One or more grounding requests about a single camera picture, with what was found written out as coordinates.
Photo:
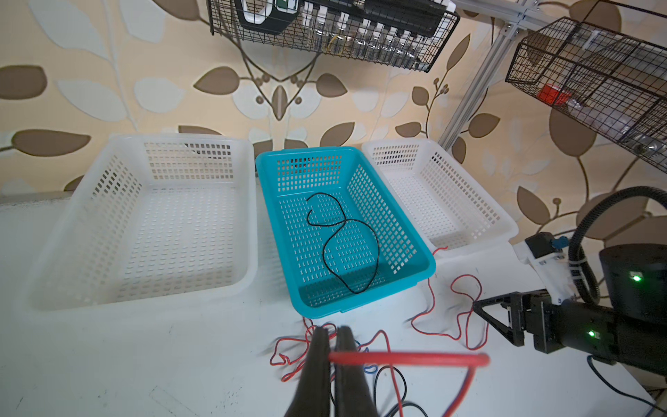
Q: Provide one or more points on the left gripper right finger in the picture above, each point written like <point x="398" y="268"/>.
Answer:
<point x="352" y="395"/>

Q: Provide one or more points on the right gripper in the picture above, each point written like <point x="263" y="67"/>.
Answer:
<point x="587" y="328"/>

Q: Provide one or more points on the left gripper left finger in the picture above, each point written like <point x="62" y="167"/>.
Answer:
<point x="313" y="390"/>

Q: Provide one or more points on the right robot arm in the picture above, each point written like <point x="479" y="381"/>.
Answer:
<point x="635" y="275"/>

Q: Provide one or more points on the right white plastic basket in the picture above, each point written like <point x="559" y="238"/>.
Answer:
<point x="453" y="213"/>

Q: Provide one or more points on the white plastic basket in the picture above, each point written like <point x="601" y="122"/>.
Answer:
<point x="453" y="213"/>
<point x="155" y="215"/>

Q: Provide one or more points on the teal plastic basket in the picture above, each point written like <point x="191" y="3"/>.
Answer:
<point x="342" y="238"/>

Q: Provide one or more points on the red item in side basket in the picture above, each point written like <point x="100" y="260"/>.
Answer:
<point x="553" y="95"/>

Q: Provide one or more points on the left white plastic basket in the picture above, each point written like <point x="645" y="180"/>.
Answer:
<point x="155" y="215"/>

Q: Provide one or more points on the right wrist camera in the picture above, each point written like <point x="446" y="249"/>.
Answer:
<point x="546" y="254"/>

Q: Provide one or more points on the side black wire basket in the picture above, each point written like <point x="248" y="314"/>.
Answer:
<point x="613" y="62"/>

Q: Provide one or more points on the back black wire basket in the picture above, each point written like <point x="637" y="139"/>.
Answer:
<point x="374" y="43"/>

